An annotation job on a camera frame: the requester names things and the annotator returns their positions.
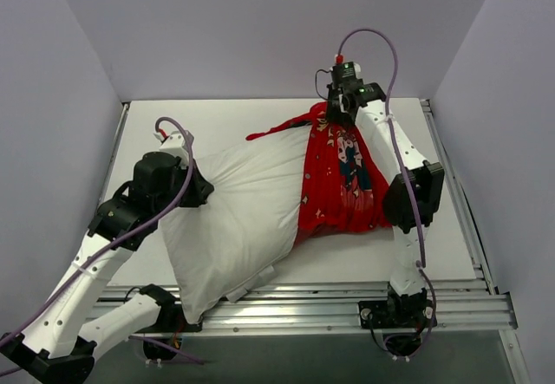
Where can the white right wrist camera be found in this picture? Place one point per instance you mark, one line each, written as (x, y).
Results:
(346, 67)

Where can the white pillow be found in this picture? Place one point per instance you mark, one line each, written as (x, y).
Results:
(229, 245)

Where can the red printed pillowcase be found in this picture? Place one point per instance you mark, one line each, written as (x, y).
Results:
(343, 189)

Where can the aluminium side rail left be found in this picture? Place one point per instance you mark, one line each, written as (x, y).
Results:
(94, 143)

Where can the aluminium front mounting rail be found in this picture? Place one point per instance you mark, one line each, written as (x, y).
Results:
(331, 308)

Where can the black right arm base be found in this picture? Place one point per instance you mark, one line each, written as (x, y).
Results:
(392, 314)

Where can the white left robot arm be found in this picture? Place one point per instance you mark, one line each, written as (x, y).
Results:
(59, 344)

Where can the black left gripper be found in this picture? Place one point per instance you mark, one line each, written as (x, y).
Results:
(201, 185)

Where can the aluminium side rail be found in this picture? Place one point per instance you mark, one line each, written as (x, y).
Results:
(94, 143)
(461, 206)

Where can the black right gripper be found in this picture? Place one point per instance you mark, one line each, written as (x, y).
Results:
(336, 113)

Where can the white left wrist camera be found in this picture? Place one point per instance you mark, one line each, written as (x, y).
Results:
(176, 143)

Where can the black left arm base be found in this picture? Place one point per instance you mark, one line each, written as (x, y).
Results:
(172, 320)

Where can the aluminium side rail right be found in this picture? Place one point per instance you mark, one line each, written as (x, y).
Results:
(461, 206)

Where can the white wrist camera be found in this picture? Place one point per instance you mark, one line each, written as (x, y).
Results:
(346, 67)
(176, 143)

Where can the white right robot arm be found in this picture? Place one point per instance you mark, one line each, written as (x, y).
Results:
(414, 183)

